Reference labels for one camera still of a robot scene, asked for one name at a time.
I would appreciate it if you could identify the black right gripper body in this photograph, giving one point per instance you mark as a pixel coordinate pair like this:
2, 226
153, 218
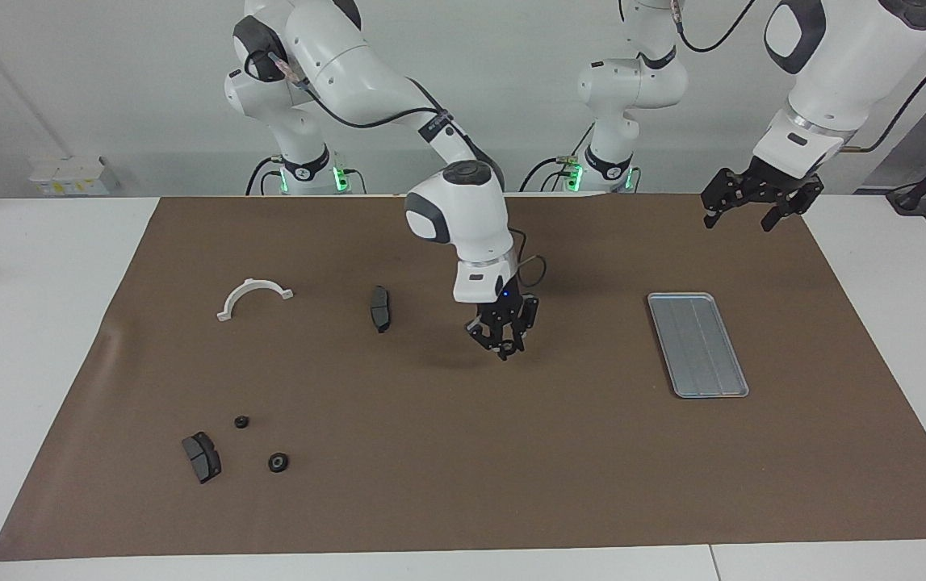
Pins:
511, 307

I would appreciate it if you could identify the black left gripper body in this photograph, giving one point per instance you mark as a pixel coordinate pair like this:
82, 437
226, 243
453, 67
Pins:
769, 181

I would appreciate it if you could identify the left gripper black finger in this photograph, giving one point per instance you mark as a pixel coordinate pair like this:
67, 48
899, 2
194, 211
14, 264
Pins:
776, 216
714, 206

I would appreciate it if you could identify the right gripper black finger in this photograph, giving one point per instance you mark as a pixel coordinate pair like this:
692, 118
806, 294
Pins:
485, 332
517, 335

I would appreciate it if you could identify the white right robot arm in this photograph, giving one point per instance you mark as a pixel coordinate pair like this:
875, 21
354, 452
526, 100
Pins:
462, 210

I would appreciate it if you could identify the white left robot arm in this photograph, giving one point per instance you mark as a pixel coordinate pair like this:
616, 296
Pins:
842, 56

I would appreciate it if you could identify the silver metal tray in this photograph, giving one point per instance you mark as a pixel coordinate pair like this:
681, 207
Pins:
697, 347

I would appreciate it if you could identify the long grey brake pad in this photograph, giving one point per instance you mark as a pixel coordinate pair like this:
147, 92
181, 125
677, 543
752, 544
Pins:
380, 308

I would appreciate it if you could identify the brown table mat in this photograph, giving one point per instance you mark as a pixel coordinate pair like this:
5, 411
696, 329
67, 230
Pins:
430, 452

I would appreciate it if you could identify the short grey brake pad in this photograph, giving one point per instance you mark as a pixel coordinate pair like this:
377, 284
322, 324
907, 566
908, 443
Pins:
202, 457

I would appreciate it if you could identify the white curved plastic bracket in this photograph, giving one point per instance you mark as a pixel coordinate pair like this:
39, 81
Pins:
253, 283

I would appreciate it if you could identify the white wall socket box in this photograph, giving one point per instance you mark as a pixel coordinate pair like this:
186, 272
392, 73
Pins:
67, 173

